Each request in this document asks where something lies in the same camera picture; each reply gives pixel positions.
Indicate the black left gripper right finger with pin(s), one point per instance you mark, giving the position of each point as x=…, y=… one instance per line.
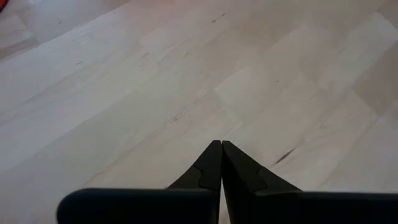
x=280, y=207

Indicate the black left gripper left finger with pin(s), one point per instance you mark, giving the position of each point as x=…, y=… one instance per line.
x=140, y=207

